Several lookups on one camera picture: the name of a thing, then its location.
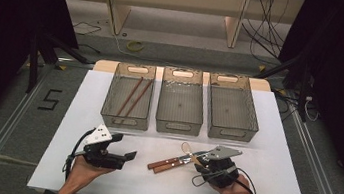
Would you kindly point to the person's left hand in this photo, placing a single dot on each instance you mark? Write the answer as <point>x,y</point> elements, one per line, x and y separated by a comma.
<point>81,172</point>

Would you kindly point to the smoky transparent plastic bin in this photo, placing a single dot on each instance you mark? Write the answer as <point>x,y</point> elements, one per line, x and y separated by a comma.
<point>230,121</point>
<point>170,117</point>
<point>108,102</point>

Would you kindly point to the person's right hand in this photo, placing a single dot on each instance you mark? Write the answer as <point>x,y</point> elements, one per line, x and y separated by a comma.
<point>238,193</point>

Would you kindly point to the brown wooden chopstick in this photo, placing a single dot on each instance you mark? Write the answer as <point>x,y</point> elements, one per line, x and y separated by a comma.
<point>129,96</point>
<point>139,98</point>

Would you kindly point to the aluminium floor rail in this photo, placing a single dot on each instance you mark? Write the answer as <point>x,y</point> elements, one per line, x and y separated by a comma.
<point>5,132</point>
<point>317,175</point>

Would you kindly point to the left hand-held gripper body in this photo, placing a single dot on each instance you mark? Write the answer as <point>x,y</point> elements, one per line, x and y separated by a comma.
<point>97,134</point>

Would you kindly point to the beige wooden desk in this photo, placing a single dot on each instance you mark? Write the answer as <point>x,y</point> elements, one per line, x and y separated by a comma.
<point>117,12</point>

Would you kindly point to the black metal stand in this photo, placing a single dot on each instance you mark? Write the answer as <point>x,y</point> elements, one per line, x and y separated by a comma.
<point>303,94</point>
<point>32,68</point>

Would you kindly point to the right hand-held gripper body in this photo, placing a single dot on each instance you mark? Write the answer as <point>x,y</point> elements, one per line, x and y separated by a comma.
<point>224,152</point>

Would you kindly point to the yellow tape roll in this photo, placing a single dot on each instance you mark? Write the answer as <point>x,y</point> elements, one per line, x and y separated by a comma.
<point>128,45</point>

